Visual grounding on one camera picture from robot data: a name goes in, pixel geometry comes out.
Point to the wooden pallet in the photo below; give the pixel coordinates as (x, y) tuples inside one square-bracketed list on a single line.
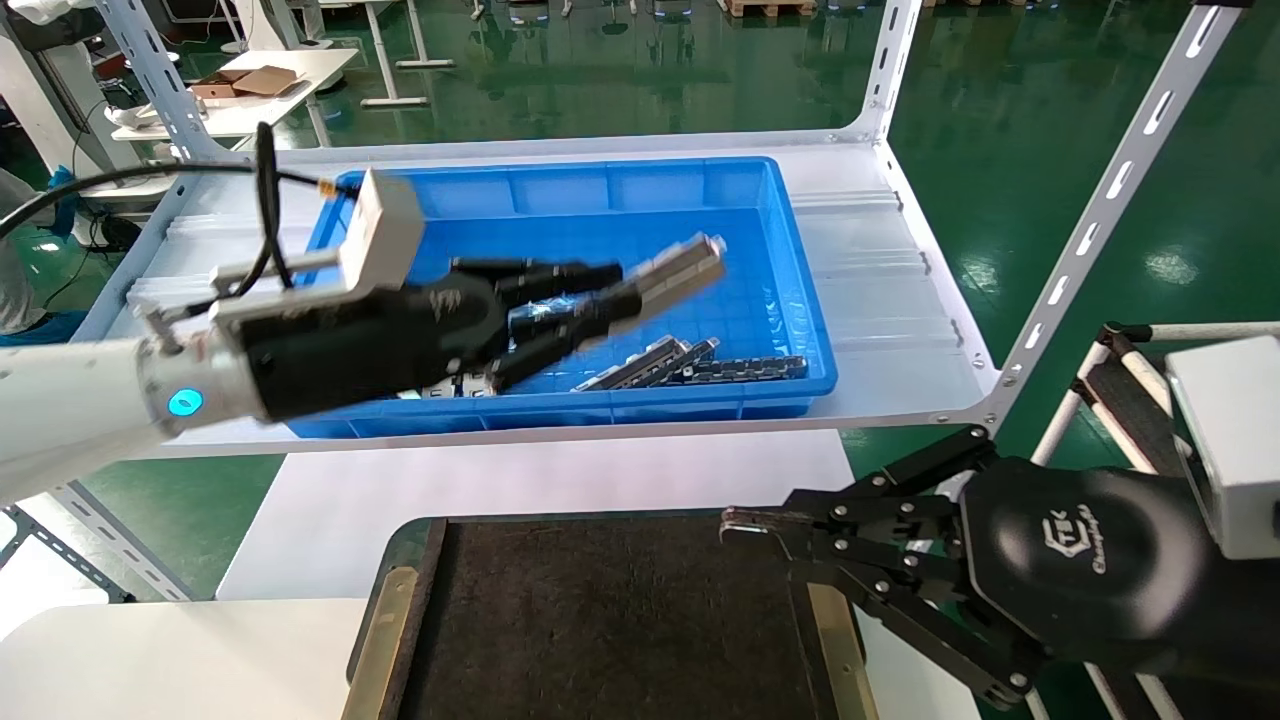
[(765, 8)]

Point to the white table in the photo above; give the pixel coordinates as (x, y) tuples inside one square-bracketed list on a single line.
[(300, 65)]

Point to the white machine column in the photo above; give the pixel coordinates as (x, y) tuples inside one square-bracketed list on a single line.
[(60, 110)]

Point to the blue shoe cover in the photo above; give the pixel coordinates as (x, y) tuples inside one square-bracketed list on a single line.
[(40, 328), (65, 205)]

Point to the flat silver metal part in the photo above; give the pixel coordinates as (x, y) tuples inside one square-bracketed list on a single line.
[(442, 392), (478, 389)]

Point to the black pad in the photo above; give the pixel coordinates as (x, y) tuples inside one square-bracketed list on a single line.
[(1130, 415)]

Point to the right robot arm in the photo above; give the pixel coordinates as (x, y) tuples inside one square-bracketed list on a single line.
[(1250, 630)]

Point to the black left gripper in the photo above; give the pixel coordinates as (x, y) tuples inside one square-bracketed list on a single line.
[(370, 340)]

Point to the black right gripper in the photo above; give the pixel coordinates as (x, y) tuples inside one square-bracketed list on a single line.
[(1090, 560)]

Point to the person in grey clothes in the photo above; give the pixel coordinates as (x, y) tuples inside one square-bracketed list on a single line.
[(12, 280)]

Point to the white metal shelf rack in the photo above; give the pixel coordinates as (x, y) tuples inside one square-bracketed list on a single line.
[(1102, 210)]

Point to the white crumpled sheet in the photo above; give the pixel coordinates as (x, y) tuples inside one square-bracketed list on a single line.
[(135, 118)]

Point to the open cardboard box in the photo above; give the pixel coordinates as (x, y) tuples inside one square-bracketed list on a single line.
[(250, 82)]

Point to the white tube frame cart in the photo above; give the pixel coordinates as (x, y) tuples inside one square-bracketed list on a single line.
[(1060, 420)]

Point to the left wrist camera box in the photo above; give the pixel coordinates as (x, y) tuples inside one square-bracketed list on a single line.
[(380, 225)]

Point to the long silver metal part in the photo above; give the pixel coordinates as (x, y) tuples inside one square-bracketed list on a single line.
[(698, 352), (680, 268), (640, 365)]

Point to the black felt container tray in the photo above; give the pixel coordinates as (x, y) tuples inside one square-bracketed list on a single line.
[(620, 620)]

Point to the dark metal part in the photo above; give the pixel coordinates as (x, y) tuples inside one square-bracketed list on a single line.
[(745, 369)]

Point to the silver camera mount bracket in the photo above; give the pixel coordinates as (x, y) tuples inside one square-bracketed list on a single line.
[(270, 290)]

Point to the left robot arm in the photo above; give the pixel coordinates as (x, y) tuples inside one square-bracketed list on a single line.
[(70, 420)]

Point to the white desk leg frame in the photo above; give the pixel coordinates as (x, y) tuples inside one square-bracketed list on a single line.
[(395, 101)]

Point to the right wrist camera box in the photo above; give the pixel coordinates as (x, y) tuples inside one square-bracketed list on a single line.
[(1230, 450)]

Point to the blue plastic bin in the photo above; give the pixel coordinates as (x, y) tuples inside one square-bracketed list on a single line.
[(620, 200)]

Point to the brass strip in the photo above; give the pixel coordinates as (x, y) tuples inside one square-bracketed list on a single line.
[(840, 660), (380, 640)]

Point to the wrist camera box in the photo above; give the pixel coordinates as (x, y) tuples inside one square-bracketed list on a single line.
[(380, 225), (1230, 450)]

